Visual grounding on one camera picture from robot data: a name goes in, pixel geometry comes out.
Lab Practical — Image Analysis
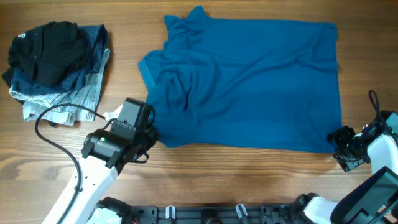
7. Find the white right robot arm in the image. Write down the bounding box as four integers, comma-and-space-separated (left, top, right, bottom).
302, 111, 397, 223

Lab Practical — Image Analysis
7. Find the blue polo shirt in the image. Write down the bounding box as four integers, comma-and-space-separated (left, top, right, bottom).
138, 6, 342, 153

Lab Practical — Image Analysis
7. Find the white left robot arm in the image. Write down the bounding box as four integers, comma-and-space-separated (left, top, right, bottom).
43, 126, 159, 223

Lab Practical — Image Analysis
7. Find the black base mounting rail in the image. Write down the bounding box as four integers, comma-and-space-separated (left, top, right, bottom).
77, 196, 348, 224

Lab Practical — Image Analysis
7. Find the black folded garment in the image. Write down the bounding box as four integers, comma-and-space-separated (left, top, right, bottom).
8, 21, 88, 87

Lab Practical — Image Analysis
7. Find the light grey denim garment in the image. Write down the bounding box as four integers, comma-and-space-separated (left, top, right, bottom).
9, 49, 111, 126

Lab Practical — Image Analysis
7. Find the navy folded garment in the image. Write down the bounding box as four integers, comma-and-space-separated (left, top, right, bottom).
2, 24, 109, 95

